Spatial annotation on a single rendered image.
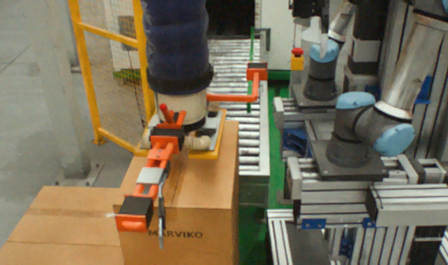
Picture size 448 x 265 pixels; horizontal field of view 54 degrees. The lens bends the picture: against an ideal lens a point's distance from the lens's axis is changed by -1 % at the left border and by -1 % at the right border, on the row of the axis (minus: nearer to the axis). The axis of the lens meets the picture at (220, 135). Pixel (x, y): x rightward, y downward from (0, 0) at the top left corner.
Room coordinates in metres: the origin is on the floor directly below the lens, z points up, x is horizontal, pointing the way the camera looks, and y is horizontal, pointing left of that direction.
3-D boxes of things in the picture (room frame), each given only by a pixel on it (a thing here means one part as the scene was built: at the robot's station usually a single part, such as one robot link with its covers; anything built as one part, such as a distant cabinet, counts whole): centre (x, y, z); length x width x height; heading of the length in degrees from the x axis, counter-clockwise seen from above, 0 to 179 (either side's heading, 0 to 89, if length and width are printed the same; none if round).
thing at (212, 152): (1.41, 0.04, 1.08); 0.34 x 0.10 x 0.05; 173
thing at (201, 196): (1.43, 0.14, 0.74); 0.60 x 0.40 x 0.40; 175
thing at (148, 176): (0.96, 0.19, 1.17); 0.07 x 0.07 x 0.04; 83
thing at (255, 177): (1.79, 0.11, 0.58); 0.70 x 0.03 x 0.06; 85
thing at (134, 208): (0.83, 0.21, 1.18); 0.08 x 0.07 x 0.05; 173
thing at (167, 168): (0.88, 0.14, 1.18); 0.31 x 0.03 x 0.05; 6
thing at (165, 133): (1.17, 0.17, 1.18); 0.10 x 0.08 x 0.06; 83
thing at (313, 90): (1.76, -0.44, 1.09); 0.15 x 0.15 x 0.10
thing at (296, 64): (2.32, -0.44, 0.50); 0.07 x 0.07 x 1.00; 85
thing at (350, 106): (1.25, -0.44, 1.20); 0.13 x 0.12 x 0.14; 25
